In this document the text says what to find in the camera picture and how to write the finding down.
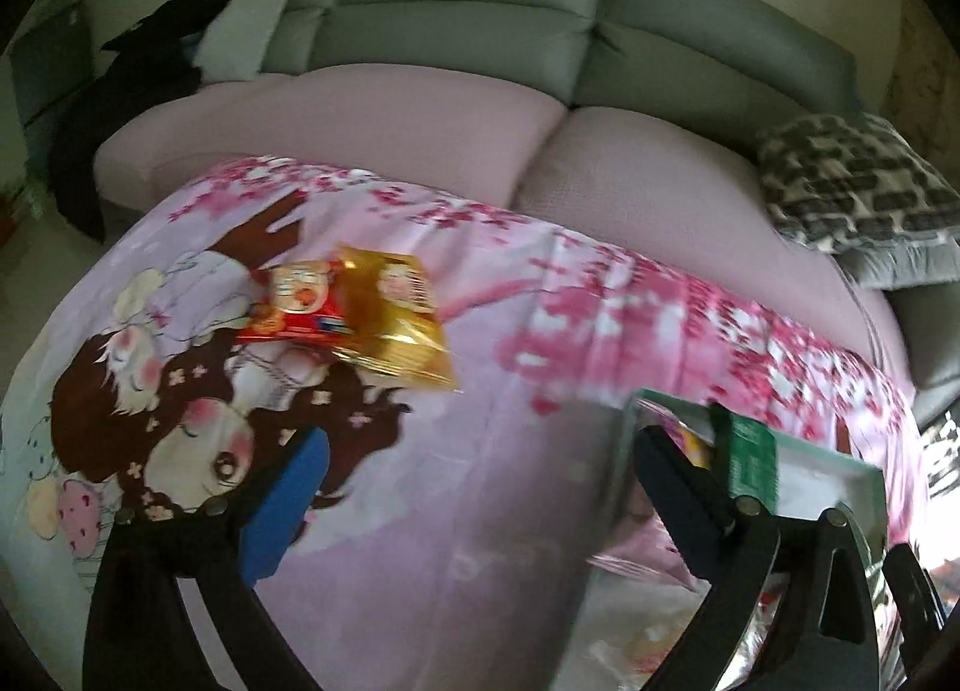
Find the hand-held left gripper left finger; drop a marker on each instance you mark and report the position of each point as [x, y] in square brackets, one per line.
[289, 503]

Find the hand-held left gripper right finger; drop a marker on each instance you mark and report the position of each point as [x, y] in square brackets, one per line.
[682, 503]

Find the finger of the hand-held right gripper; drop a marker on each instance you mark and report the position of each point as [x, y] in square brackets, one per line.
[911, 590]

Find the dark green snack packet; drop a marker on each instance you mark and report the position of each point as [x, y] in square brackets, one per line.
[750, 458]

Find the teal shallow cardboard box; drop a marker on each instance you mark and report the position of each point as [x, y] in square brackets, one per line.
[817, 488]

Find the red round-logo snack packet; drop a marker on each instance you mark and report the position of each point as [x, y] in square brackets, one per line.
[296, 301]

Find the yellow clear cake packet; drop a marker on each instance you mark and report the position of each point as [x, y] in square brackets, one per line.
[397, 323]

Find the pink cartoon printed blanket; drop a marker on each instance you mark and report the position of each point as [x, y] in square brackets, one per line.
[487, 436]

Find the grey pillow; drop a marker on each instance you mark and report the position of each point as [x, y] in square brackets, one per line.
[907, 263]

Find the black white patterned pillow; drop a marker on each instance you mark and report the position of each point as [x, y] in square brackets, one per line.
[847, 174]

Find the black clothing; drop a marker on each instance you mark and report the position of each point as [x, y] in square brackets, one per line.
[105, 114]

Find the dark green cabinet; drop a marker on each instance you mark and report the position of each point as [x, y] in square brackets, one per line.
[52, 61]

